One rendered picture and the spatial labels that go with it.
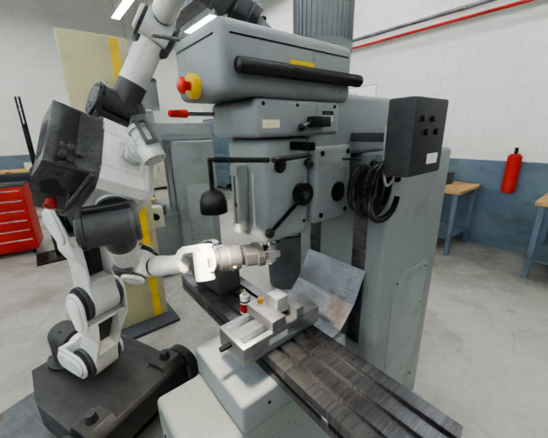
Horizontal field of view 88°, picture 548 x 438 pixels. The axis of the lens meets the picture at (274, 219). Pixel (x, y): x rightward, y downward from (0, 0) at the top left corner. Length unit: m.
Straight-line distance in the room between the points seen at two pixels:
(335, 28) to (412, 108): 0.37
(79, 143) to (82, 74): 1.61
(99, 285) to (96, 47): 1.74
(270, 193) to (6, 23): 9.49
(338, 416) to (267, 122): 0.79
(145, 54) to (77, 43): 1.45
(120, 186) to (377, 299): 1.01
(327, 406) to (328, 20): 1.11
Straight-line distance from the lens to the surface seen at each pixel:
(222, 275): 1.33
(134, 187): 0.93
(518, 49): 4.99
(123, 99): 1.11
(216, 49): 0.75
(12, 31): 10.02
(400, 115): 0.88
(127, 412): 1.50
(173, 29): 1.13
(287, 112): 0.84
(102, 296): 1.34
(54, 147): 0.91
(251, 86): 0.76
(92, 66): 2.54
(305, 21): 1.08
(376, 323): 1.33
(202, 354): 1.22
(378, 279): 1.22
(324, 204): 0.98
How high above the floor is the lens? 1.65
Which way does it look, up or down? 17 degrees down
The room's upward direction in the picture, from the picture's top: 1 degrees counter-clockwise
